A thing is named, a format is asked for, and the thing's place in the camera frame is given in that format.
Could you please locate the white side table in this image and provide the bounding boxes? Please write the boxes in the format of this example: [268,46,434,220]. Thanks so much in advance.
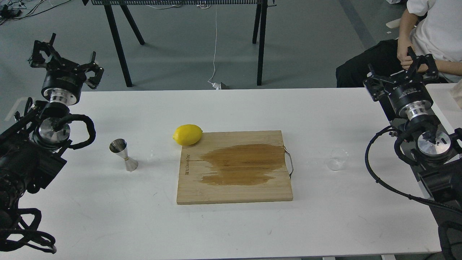
[426,83,462,134]

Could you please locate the white hanging cable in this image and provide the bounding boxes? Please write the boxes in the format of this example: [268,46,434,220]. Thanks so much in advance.
[208,4,229,90]

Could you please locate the black metal table frame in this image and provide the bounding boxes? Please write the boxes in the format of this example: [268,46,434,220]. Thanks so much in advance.
[82,0,277,90]

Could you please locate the yellow lemon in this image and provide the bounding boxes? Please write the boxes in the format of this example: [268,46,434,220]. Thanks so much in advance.
[172,125,203,146]

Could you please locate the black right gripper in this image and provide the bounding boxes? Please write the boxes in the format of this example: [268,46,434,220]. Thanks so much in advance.
[363,46,439,117]

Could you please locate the wooden cutting board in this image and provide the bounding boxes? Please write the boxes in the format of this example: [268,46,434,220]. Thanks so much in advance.
[176,130,293,205]

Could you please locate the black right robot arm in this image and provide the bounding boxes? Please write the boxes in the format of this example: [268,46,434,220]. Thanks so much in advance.
[363,47,461,215]

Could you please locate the seated person white shirt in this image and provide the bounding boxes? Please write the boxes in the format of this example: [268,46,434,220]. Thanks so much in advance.
[335,0,462,88]

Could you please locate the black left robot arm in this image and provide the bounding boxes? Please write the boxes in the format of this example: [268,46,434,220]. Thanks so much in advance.
[0,33,104,254]

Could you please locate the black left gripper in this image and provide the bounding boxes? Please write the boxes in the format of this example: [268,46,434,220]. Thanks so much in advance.
[29,33,104,106]

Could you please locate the clear plastic cup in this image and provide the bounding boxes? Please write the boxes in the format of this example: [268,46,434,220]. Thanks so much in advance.
[325,148,349,171]

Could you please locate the steel jigger measuring cup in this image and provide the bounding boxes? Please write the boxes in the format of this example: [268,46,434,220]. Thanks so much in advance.
[109,138,139,172]

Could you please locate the black floor cables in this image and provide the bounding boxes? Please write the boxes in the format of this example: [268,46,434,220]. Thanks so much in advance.
[0,0,73,26]

